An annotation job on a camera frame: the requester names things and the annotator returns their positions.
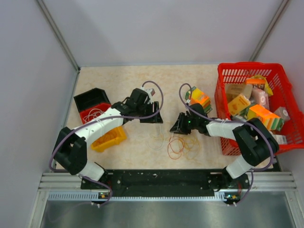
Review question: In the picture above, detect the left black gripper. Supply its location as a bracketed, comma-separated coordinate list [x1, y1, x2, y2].
[135, 101, 162, 124]

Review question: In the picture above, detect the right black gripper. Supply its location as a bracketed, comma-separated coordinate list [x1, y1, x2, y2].
[170, 113, 199, 135]

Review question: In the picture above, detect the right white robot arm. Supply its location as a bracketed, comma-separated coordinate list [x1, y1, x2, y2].
[170, 104, 279, 188]

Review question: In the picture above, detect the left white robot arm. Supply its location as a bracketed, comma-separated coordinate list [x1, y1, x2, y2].
[52, 87, 160, 188]

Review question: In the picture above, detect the orange sponge pack on table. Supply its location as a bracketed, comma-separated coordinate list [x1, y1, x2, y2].
[185, 86, 212, 114]

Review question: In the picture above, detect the yellow plastic bin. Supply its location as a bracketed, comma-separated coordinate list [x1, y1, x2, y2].
[91, 126, 127, 152]

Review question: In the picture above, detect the red plastic bin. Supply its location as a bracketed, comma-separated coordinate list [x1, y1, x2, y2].
[79, 103, 111, 124]

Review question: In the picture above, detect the brown cardboard box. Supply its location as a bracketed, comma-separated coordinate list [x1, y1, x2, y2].
[226, 84, 253, 102]

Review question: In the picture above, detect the yellow sponge pack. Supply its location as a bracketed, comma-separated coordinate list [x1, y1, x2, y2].
[228, 93, 251, 116]

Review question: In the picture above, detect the black plastic bin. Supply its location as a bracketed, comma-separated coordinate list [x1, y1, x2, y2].
[74, 88, 110, 113]

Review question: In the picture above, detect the pink packet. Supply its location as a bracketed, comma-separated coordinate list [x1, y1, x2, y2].
[250, 87, 269, 110]

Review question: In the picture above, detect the yellow bag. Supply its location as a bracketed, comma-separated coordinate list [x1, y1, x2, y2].
[251, 75, 273, 96]

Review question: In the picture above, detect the white wrapped packet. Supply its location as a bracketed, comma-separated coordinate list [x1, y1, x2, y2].
[273, 134, 287, 145]

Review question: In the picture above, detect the grey small box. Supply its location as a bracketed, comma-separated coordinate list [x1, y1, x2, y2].
[274, 107, 290, 122]

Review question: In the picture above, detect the red plastic basket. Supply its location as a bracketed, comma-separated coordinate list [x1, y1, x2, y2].
[214, 62, 304, 156]

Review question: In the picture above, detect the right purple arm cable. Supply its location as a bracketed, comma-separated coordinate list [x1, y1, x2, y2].
[179, 83, 275, 207]

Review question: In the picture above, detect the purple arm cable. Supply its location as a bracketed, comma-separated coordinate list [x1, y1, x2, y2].
[48, 80, 164, 207]
[179, 83, 275, 207]

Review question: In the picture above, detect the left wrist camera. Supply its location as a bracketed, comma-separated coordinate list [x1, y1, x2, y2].
[141, 86, 155, 97]

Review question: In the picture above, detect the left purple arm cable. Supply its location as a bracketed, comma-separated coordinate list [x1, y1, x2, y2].
[48, 80, 164, 207]

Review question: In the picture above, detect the grey cable duct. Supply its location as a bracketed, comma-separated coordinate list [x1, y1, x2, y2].
[47, 191, 240, 202]

